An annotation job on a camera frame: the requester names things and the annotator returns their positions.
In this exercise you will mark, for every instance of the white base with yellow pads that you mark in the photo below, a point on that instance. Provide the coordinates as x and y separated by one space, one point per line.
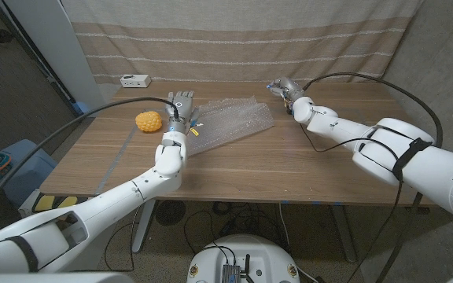
45 202

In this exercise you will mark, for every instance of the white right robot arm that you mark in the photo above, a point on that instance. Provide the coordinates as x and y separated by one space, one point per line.
407 157

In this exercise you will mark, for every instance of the yellow bumpy sponge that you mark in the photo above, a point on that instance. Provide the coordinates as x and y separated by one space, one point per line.
148 122

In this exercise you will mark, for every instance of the grey electronics module on torso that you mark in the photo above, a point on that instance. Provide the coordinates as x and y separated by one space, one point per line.
230 274

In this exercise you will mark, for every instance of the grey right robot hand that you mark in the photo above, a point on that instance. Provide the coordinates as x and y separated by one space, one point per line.
287 88

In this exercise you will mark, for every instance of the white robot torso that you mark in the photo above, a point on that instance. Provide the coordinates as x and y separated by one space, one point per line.
262 255

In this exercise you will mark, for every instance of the blue plastic bin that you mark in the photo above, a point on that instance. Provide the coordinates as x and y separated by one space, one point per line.
26 165

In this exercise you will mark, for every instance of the white table leg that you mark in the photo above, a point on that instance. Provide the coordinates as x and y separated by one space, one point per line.
144 228

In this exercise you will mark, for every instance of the clear bubble wrap sheet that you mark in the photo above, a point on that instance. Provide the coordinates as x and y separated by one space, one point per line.
234 120

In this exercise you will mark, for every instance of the grey table leg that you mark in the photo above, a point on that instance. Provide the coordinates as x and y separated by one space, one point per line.
344 236

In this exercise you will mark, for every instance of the round black floor fan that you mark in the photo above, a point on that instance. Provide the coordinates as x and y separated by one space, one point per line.
170 213

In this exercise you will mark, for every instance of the beige striped curtain backdrop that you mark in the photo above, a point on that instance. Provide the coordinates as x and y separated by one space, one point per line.
230 47

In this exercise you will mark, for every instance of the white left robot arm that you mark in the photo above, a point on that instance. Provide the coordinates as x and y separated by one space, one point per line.
132 192

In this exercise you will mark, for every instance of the white power strip box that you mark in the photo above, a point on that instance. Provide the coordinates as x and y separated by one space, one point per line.
135 81

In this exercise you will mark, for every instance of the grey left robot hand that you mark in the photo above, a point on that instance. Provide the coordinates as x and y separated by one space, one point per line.
181 108

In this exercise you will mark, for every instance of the white door frame pillar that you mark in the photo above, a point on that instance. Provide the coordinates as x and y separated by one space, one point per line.
61 59

